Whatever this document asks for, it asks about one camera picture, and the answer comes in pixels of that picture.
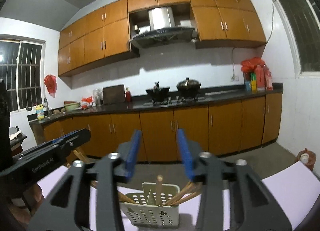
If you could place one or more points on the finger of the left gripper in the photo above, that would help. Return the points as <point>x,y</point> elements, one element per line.
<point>71,141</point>

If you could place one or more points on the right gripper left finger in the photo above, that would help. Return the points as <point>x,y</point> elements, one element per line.
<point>116,167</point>

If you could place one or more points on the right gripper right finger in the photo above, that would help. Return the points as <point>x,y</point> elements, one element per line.
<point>205,168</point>

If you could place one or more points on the lower wooden kitchen cabinets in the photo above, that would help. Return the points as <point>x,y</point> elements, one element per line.
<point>223,123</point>

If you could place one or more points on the wooden kitchen cabinets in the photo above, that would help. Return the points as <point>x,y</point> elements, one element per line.
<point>223,123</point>
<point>117,31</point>

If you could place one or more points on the upper wooden kitchen cabinets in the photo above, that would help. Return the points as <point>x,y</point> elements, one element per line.
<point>117,31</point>

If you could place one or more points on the person's left hand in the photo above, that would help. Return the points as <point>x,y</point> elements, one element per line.
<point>25,207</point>

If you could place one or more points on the right leaning chopstick in holder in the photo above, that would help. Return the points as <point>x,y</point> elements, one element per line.
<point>191,190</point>

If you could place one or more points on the chopstick leaning left in holder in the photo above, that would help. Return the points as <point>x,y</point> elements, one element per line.
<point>121,197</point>

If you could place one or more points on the green bowl on counter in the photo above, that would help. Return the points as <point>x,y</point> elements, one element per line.
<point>72,106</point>

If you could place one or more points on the yellow detergent bottle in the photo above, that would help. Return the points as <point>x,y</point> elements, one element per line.
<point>40,112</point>

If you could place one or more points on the upright chopstick in holder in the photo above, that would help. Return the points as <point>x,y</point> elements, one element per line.
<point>159,182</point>

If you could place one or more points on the grey perforated utensil holder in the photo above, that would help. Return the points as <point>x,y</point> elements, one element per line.
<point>145,212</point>

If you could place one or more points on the dark cutting board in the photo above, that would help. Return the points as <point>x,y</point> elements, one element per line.
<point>113,95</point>

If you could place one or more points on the red sauce bottle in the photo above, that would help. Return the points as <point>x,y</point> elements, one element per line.
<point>128,96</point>

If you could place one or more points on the black wok with lid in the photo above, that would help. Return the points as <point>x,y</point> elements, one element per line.
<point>188,88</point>

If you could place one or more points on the black wok left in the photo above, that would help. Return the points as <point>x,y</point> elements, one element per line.
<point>158,94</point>

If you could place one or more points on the left window with bars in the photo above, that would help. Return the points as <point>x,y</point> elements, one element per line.
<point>21,73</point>

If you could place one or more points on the window with bars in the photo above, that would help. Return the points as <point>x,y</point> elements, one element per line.
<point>21,73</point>
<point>302,17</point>

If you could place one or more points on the red bag on counter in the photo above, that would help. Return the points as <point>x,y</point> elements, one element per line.
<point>257,76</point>

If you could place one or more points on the steel range hood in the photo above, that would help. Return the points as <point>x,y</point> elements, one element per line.
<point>162,26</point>

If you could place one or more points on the right window with bars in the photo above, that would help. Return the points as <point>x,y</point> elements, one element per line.
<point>302,17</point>

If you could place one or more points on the red plastic bag on wall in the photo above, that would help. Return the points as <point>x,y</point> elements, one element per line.
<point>51,85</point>

